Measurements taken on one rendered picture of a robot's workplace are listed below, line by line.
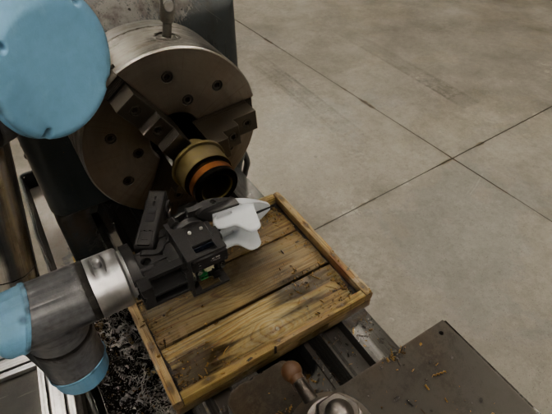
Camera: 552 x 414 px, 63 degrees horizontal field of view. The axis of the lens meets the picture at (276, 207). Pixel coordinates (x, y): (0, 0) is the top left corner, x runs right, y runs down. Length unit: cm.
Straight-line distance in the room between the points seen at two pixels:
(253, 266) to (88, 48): 53
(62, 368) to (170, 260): 18
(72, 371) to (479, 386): 51
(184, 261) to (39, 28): 31
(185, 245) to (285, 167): 191
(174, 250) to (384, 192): 185
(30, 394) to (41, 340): 104
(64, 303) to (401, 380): 42
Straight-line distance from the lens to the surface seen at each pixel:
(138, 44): 76
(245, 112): 80
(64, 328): 57
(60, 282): 57
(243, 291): 80
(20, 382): 165
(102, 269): 57
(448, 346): 69
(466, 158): 272
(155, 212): 63
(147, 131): 71
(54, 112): 40
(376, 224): 218
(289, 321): 76
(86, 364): 65
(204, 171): 68
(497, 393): 68
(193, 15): 92
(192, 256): 55
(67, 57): 40
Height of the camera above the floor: 153
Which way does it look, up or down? 44 degrees down
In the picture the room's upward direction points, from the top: straight up
